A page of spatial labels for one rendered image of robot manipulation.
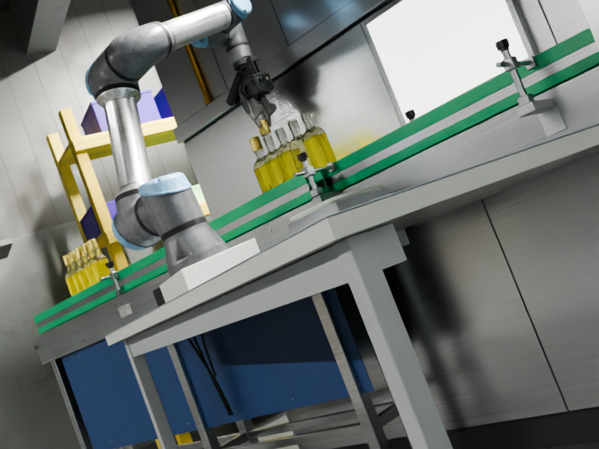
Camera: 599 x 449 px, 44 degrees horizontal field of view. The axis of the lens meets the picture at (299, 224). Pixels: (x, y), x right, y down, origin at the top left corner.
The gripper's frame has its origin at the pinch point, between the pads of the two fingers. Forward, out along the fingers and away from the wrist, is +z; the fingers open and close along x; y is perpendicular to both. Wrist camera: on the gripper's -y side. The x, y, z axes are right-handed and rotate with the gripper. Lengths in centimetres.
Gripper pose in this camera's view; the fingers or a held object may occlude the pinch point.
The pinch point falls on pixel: (262, 124)
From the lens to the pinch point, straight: 231.9
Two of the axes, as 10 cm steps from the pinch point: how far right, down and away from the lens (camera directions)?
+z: 3.6, 9.3, -0.8
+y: 6.7, -3.2, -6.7
